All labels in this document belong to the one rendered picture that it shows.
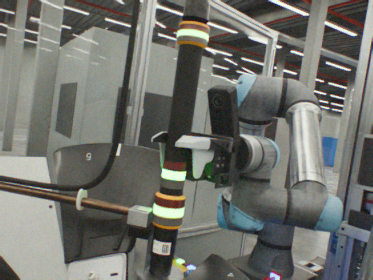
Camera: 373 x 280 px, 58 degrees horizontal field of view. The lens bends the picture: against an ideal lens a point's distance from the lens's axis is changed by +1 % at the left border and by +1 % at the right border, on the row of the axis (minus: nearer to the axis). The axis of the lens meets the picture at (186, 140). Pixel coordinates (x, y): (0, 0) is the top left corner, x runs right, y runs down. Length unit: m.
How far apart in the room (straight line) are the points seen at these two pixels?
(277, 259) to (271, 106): 0.51
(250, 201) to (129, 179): 0.25
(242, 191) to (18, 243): 0.45
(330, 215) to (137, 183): 0.38
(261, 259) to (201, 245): 0.59
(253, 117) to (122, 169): 0.48
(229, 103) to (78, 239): 0.32
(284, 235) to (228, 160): 0.65
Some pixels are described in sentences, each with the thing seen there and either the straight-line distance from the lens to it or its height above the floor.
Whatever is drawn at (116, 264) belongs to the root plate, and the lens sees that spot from 0.53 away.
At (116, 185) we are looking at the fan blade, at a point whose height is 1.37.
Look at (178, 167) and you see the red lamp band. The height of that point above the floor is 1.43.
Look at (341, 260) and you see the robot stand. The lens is 1.18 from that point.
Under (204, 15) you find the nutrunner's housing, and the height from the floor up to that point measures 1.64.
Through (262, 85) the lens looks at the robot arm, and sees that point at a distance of 0.97.
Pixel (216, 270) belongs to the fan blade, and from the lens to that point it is 0.72.
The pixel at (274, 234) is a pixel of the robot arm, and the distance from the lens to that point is 1.16.
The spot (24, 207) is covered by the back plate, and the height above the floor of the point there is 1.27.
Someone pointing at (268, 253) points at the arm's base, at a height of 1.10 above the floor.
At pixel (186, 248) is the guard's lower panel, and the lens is 1.66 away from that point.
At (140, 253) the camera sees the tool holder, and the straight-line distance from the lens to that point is 0.51.
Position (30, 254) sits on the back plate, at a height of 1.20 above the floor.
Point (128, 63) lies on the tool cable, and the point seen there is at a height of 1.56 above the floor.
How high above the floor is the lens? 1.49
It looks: 3 degrees down
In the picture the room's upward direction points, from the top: 8 degrees clockwise
